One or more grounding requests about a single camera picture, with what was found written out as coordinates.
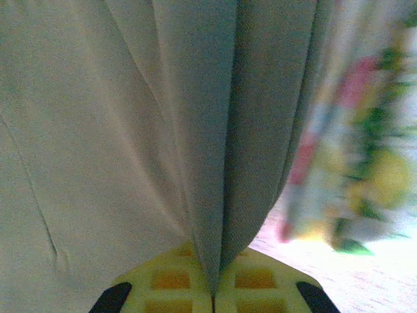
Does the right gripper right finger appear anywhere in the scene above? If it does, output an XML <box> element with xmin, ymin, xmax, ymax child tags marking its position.
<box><xmin>213</xmin><ymin>248</ymin><xmax>341</xmax><ymax>313</ymax></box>

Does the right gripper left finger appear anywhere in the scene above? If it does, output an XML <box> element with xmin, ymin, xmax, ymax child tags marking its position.
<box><xmin>87</xmin><ymin>241</ymin><xmax>214</xmax><ymax>313</ymax></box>

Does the pastel floral skirt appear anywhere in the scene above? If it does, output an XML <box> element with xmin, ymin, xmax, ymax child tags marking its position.
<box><xmin>276</xmin><ymin>53</ymin><xmax>362</xmax><ymax>245</ymax></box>

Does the olive khaki skirt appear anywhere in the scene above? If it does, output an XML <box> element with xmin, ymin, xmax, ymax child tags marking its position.
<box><xmin>0</xmin><ymin>0</ymin><xmax>330</xmax><ymax>313</ymax></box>

